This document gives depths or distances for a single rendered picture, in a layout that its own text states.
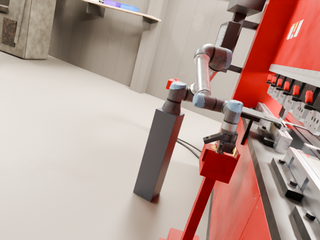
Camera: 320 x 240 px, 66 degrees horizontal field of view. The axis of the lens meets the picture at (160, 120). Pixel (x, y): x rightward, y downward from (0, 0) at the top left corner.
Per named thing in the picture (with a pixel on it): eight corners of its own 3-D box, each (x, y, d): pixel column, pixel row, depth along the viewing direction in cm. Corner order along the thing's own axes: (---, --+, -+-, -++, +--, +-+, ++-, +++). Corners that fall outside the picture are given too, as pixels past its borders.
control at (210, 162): (198, 159, 151) (208, 132, 145) (224, 166, 150) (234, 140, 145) (199, 175, 132) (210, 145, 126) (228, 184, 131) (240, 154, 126)
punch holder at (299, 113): (291, 114, 124) (305, 82, 119) (308, 119, 122) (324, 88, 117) (299, 122, 109) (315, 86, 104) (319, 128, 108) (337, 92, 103)
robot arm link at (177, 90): (165, 95, 194) (170, 78, 190) (181, 99, 197) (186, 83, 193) (168, 99, 183) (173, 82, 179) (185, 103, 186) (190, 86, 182)
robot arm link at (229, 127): (224, 122, 123) (222, 118, 131) (221, 131, 125) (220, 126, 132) (239, 125, 123) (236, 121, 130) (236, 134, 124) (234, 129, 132)
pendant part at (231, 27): (210, 55, 288) (221, 24, 277) (220, 58, 288) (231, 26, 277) (216, 58, 245) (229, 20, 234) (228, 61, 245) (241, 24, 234)
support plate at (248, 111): (235, 105, 167) (235, 104, 167) (274, 117, 163) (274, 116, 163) (235, 110, 150) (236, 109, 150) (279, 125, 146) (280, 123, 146)
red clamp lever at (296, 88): (294, 84, 121) (292, 98, 116) (303, 86, 120) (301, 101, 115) (292, 86, 123) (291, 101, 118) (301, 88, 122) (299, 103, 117)
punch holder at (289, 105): (282, 106, 142) (294, 79, 137) (297, 111, 141) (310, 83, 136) (288, 112, 128) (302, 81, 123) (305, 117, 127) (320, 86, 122)
